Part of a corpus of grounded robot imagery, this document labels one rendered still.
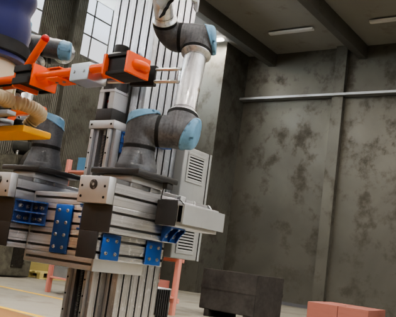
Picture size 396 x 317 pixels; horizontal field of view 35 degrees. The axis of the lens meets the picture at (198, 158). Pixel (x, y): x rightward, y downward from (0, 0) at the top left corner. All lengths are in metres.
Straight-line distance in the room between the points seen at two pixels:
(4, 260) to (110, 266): 10.30
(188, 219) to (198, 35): 0.70
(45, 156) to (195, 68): 0.69
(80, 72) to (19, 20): 0.42
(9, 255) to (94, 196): 10.58
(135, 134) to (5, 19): 0.61
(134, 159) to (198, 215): 0.30
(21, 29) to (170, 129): 0.61
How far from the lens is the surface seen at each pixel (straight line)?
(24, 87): 1.75
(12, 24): 1.89
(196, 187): 2.65
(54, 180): 2.52
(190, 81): 2.28
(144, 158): 2.16
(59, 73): 1.61
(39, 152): 2.52
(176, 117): 2.18
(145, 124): 2.18
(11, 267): 12.71
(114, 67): 1.46
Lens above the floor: 0.76
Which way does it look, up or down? 9 degrees up
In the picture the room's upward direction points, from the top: 8 degrees clockwise
